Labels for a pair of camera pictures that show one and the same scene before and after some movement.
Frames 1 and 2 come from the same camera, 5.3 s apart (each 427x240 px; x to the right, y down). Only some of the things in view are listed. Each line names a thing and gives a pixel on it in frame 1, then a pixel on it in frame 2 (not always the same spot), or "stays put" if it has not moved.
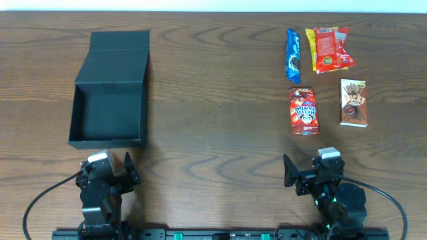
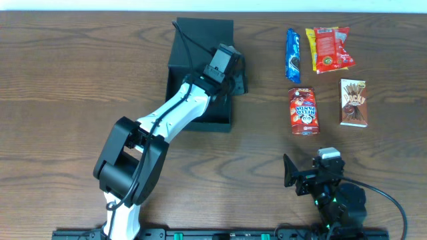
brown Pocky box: [353, 103] stays put
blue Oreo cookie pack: [293, 57] stays put
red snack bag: [330, 49] stays put
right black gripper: [305, 182] stays put
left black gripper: [119, 180] → [239, 84]
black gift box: [107, 104] → [194, 42]
